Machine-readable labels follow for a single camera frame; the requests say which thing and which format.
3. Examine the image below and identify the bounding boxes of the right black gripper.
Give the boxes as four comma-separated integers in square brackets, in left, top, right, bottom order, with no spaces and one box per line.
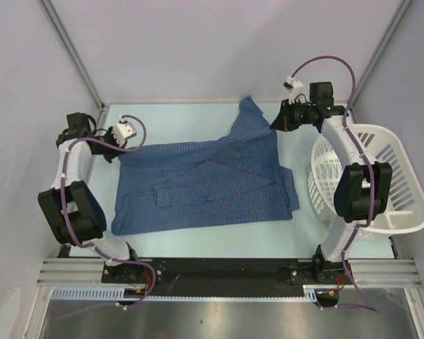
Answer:
[271,97,316,133]

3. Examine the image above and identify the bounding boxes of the blue checkered long sleeve shirt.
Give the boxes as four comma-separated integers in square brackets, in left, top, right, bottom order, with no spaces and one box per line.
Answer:
[112,97,300,236]

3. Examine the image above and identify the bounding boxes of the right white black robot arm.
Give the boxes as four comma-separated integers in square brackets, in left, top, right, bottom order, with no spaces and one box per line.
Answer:
[271,76,392,284]

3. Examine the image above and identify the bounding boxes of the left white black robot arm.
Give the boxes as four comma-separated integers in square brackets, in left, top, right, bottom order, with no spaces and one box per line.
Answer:
[37,112,143,283]

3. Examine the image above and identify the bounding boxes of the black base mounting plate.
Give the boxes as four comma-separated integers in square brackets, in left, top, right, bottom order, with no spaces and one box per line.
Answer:
[101,257,351,299]

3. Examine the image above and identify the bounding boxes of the white plastic laundry basket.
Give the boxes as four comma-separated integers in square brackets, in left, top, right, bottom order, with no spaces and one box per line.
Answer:
[307,124,424,240]

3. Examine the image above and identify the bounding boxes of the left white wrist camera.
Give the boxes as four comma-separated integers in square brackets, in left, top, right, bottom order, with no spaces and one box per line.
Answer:
[112,118,137,147]

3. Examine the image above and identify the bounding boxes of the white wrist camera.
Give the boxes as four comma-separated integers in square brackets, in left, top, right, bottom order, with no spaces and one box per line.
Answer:
[112,118,137,147]
[283,76,305,104]

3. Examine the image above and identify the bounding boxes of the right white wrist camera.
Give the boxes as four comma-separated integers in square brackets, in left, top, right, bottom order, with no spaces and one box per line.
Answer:
[283,76,305,104]

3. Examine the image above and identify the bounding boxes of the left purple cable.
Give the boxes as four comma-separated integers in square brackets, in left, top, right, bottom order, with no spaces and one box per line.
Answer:
[52,114,158,321]

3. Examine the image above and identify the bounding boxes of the purple cable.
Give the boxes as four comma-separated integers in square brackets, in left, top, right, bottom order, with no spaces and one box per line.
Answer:
[52,114,158,321]
[290,55,381,313]

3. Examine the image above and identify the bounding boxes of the aluminium front rail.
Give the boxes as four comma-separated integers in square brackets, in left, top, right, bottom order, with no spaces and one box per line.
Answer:
[36,258,422,288]

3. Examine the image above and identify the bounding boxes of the left aluminium frame post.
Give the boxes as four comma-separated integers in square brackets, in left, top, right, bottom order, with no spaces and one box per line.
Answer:
[39,0,105,112]

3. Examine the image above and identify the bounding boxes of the aluminium frame post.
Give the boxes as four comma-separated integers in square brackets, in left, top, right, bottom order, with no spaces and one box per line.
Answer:
[353,0,413,104]
[39,0,105,112]

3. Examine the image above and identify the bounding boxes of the right aluminium frame post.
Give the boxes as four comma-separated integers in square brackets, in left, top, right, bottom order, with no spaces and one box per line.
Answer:
[353,0,413,104]

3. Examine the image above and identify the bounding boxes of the white slotted cable duct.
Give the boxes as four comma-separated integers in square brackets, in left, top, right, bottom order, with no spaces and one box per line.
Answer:
[51,287,338,304]

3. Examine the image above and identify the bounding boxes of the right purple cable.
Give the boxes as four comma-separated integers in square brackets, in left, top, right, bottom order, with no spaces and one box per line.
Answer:
[290,55,381,313]

